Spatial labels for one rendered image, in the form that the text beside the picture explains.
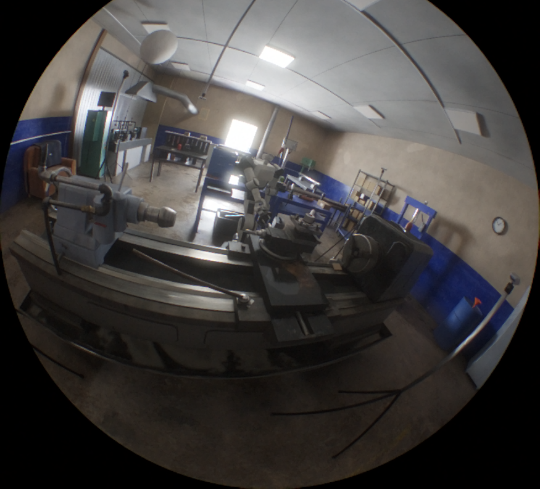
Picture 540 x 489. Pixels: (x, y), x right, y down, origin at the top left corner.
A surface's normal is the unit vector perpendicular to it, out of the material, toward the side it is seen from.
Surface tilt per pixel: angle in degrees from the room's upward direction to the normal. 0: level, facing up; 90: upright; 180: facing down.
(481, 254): 90
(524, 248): 90
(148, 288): 0
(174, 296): 0
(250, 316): 0
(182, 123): 90
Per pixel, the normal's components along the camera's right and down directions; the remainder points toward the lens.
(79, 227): 0.36, 0.05
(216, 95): 0.25, 0.44
